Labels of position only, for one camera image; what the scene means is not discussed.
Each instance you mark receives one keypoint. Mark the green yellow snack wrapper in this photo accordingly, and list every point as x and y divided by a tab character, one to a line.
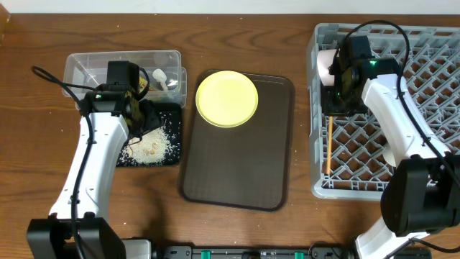
142	83

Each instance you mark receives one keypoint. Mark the dark brown serving tray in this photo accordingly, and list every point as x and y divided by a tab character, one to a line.
245	166

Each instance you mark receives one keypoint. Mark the yellow round plate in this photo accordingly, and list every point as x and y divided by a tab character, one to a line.
226	99

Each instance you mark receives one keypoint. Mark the black plastic tray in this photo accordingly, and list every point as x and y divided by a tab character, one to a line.
172	118

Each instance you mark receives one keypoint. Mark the wooden chopstick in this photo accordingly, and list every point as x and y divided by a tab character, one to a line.
329	144

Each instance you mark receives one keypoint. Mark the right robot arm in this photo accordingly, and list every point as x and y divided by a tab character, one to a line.
422	197

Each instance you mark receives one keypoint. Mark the white cup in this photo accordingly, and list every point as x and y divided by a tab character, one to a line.
388	157

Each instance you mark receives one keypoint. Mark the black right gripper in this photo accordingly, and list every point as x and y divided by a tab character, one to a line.
333	106

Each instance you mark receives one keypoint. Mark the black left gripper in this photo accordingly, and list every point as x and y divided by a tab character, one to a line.
153	119

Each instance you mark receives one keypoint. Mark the clear plastic waste bin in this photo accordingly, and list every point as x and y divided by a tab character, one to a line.
90	70

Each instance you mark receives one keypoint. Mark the grey dishwasher rack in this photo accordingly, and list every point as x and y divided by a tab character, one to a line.
358	169

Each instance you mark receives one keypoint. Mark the white tissue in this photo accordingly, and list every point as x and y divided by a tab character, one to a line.
161	78

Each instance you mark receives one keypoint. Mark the small white tissue scrap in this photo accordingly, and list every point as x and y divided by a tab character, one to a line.
172	83

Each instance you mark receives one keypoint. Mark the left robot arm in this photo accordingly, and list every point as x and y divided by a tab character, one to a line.
78	223

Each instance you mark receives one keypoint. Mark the pink white bowl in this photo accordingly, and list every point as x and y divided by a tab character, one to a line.
324	61

